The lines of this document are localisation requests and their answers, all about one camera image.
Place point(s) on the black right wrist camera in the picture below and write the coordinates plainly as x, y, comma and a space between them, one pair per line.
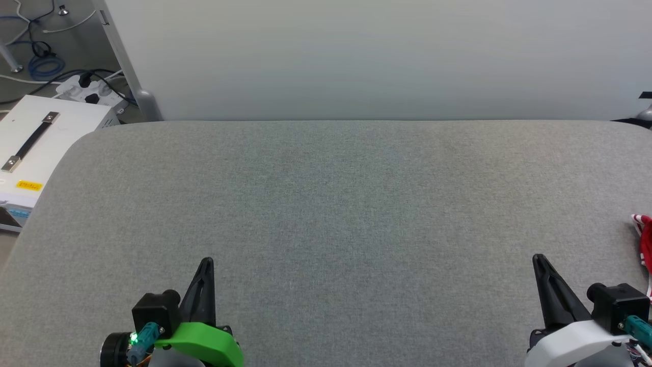
616, 306

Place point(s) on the grey partition foot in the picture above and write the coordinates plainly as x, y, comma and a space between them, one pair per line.
647, 113

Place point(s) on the grey partition post with foot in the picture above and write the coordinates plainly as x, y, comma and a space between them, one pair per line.
125, 66

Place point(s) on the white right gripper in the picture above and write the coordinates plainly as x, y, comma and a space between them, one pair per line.
575, 346

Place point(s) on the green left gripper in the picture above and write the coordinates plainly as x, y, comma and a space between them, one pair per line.
209, 344

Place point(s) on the white power strip, black plugs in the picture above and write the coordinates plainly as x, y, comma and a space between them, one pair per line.
109, 94

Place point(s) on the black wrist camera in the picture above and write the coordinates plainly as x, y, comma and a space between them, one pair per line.
153, 308
616, 306

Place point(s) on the red and white sports jersey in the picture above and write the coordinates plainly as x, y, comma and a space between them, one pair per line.
647, 244

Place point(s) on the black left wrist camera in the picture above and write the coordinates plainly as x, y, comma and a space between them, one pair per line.
153, 308

